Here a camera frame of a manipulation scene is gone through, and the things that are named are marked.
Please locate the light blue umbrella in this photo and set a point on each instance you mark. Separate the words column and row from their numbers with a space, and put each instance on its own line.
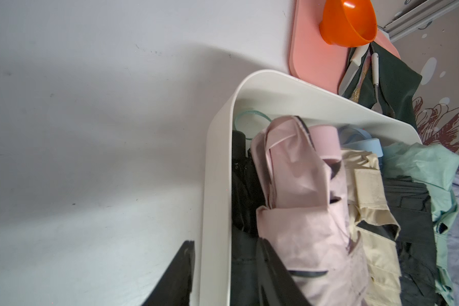
column 359, row 139

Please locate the white handled kitchen knife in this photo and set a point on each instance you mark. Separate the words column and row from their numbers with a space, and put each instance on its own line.
column 355, row 62

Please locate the black umbrella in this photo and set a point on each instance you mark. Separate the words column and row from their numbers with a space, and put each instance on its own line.
column 247, row 196
column 410, row 204

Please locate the pink plastic tray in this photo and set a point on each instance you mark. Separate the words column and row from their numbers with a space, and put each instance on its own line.
column 311, row 59

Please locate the orange plastic bowl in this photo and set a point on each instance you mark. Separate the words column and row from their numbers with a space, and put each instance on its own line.
column 348, row 23

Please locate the pale teal umbrella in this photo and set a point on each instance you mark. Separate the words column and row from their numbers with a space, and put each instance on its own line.
column 251, row 122

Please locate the pink umbrella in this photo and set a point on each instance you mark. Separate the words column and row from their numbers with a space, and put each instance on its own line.
column 305, row 216

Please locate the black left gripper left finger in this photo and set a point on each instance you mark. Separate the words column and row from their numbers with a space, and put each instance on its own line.
column 175, row 285

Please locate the dark green cloth napkin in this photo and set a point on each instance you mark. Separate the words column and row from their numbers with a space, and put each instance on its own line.
column 397, row 86

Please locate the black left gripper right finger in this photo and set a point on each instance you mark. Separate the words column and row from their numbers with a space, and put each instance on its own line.
column 275, row 284

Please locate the colourful patterned knife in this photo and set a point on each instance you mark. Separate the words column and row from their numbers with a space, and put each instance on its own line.
column 363, row 76

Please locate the small white handled utensil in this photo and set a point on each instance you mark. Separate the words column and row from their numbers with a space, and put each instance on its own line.
column 375, row 81

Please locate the beige umbrella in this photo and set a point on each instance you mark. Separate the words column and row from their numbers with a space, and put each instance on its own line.
column 372, row 220

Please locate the white plastic storage box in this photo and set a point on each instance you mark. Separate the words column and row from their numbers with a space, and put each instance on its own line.
column 274, row 94

